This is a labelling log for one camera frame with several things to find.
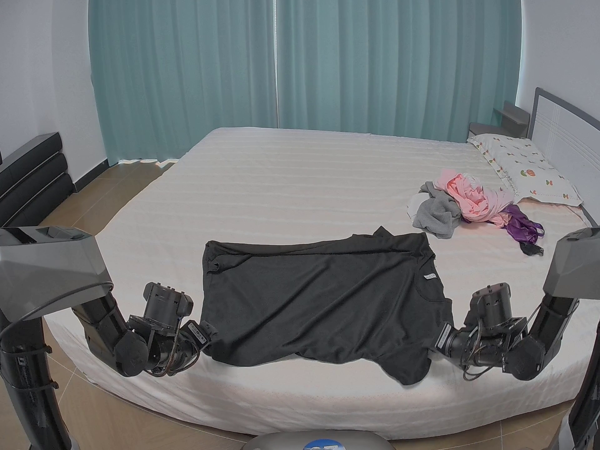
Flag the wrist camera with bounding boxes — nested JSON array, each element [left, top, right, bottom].
[[141, 281, 195, 334], [470, 282, 526, 341]]

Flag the dark grey bedside table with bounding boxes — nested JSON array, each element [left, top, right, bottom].
[[468, 101, 531, 140]]

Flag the bed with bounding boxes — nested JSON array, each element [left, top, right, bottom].
[[42, 87, 600, 442]]

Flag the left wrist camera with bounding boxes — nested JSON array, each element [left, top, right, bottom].
[[141, 281, 195, 334]]

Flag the white printed pillow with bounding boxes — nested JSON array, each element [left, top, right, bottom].
[[468, 133, 585, 206]]

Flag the blue-green curtain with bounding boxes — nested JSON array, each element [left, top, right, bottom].
[[276, 0, 524, 145], [88, 0, 280, 165]]

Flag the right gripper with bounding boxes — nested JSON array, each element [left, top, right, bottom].
[[433, 322, 466, 361]]

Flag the dark grey chest of drawers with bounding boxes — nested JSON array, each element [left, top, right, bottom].
[[0, 132, 76, 228]]

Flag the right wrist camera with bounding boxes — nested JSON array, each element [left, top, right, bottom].
[[470, 282, 526, 341]]

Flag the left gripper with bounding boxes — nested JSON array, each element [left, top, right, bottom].
[[180, 318, 221, 359]]

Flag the black T-shirt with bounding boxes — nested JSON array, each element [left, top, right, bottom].
[[201, 225, 455, 386]]

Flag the pile of clothes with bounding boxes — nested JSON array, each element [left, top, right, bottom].
[[407, 169, 545, 258]]

